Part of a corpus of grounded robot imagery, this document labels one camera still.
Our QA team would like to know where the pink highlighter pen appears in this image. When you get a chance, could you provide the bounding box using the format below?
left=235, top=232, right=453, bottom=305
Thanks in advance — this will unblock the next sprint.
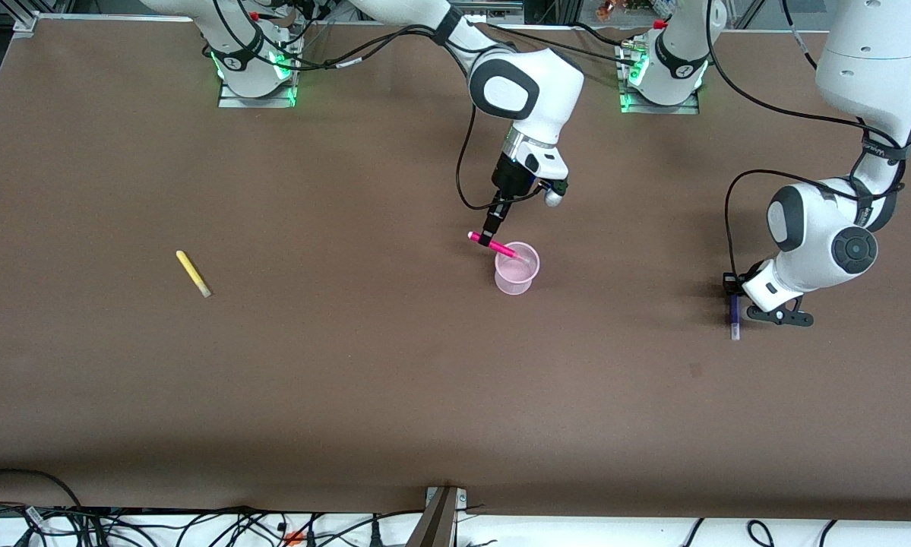
left=467, top=231, right=538, bottom=265

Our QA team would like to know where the pink translucent cup holder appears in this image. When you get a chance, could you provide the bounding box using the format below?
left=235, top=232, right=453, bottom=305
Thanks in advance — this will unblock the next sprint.
left=494, top=241, right=541, bottom=296

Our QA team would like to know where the white power strip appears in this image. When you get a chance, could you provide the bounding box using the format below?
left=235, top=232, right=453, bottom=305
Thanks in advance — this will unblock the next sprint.
left=444, top=0, right=524, bottom=24

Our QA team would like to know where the yellow highlighter pen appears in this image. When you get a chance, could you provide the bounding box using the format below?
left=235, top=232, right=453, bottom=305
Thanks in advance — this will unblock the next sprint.
left=176, top=250, right=212, bottom=299

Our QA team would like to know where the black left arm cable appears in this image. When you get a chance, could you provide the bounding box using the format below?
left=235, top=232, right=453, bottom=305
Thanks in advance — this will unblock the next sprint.
left=706, top=0, right=911, bottom=278

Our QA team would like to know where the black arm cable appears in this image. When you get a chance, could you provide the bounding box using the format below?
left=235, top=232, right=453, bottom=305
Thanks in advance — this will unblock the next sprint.
left=706, top=0, right=911, bottom=278
left=212, top=0, right=547, bottom=212

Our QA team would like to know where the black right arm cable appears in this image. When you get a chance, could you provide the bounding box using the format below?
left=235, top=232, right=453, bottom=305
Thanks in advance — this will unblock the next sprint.
left=212, top=0, right=547, bottom=212

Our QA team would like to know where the black cable across table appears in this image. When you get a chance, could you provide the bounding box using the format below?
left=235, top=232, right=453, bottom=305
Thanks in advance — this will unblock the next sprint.
left=488, top=23, right=638, bottom=63

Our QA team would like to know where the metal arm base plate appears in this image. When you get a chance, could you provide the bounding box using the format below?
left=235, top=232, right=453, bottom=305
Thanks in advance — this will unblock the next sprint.
left=618, top=42, right=701, bottom=115
left=217, top=30, right=300, bottom=109

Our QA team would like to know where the metal table bracket post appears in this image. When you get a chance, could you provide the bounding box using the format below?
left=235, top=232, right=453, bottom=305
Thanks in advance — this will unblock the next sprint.
left=408, top=486, right=469, bottom=547

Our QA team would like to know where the thick black floor cable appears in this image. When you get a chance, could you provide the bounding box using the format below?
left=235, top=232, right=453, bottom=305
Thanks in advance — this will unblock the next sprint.
left=0, top=469, right=84, bottom=511

